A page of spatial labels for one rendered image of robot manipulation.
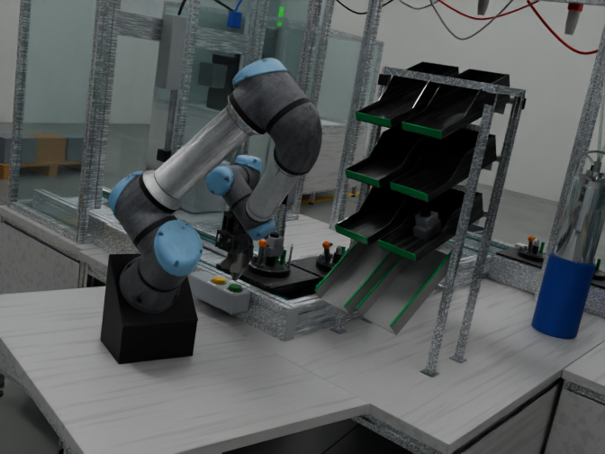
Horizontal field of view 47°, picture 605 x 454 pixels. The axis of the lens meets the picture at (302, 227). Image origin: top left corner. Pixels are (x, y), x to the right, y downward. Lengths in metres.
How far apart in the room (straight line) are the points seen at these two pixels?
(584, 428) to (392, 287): 0.77
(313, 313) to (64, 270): 1.06
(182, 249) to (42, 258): 1.31
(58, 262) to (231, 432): 1.40
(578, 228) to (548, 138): 10.16
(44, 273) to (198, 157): 1.39
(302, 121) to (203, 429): 0.68
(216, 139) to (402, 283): 0.70
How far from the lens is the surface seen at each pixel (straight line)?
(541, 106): 12.67
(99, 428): 1.52
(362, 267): 2.02
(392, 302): 1.92
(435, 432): 1.71
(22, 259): 2.99
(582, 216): 2.50
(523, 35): 12.84
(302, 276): 2.24
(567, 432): 2.38
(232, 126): 1.54
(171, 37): 2.96
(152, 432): 1.52
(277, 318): 2.01
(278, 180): 1.60
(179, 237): 1.61
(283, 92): 1.50
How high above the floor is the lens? 1.64
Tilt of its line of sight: 13 degrees down
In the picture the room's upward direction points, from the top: 10 degrees clockwise
